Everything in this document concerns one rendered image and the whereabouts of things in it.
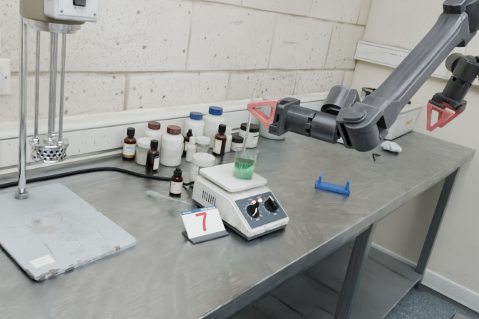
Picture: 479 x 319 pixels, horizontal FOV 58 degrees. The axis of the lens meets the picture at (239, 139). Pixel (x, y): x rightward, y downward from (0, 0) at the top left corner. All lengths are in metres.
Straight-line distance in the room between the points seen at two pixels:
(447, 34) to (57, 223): 0.87
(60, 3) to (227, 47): 0.91
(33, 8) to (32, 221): 0.40
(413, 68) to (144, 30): 0.75
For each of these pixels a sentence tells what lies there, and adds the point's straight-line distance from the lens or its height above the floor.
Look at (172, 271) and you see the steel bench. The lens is 0.82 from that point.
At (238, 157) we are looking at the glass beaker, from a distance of 0.98.
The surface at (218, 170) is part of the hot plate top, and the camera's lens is 1.03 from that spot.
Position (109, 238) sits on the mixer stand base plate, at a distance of 0.88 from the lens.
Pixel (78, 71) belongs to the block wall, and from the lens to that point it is 1.22.
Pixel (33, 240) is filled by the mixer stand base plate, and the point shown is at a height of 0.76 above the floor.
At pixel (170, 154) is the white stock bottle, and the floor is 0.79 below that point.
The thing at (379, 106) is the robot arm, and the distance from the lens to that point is 0.86.
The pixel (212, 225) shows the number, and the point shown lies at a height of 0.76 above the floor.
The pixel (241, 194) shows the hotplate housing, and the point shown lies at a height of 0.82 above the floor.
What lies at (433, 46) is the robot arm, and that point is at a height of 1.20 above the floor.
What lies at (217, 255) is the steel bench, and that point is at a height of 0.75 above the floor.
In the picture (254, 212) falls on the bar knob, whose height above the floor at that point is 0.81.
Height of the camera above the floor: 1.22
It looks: 17 degrees down
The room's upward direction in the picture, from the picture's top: 10 degrees clockwise
